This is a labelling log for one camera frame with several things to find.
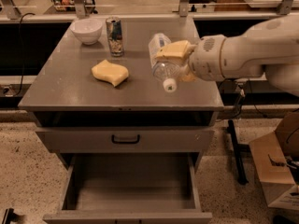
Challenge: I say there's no brown cardboard box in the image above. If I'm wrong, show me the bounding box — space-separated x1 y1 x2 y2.
249 112 299 211

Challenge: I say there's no clear plastic water bottle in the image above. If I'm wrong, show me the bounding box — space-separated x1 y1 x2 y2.
149 33 180 92

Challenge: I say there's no closed grey top drawer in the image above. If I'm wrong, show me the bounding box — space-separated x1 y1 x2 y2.
36 127 214 153

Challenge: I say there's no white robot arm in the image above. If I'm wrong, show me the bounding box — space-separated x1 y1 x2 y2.
149 15 299 95

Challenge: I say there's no black object bottom left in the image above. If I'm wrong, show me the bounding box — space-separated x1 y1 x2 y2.
1 208 23 224

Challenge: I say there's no tall metal drink can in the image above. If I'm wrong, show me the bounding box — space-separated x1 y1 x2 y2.
106 17 123 57

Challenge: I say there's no yellow sponge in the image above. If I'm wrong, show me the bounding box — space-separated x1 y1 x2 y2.
92 60 129 87

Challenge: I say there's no metal railing post right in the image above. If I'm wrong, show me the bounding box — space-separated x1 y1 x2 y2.
277 0 293 15

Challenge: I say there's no metal railing post middle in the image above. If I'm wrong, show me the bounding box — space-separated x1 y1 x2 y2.
178 0 190 17

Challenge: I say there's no white bowl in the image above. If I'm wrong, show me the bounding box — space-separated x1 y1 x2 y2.
70 18 103 45

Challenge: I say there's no black power adapter with cables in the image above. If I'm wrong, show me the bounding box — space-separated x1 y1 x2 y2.
218 80 268 120

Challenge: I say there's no black drawer handle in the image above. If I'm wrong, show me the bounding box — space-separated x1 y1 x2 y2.
111 134 140 145

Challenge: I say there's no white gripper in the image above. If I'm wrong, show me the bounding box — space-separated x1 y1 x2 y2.
155 35 226 82

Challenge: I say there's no black cable on left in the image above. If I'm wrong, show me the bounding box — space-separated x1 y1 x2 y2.
2 12 36 97

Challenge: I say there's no metal railing post far left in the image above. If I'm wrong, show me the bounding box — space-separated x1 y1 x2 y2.
0 0 21 20

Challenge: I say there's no open grey middle drawer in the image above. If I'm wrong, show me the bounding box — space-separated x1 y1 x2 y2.
43 153 212 224

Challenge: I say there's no black floor stand bar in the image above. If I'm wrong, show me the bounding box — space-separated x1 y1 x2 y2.
227 119 248 185

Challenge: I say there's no grey cabinet with counter top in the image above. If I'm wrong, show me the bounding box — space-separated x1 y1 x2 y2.
17 15 224 170

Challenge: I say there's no metal railing post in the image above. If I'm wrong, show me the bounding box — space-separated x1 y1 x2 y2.
0 0 21 20
277 0 293 15
74 0 87 19
178 0 190 17

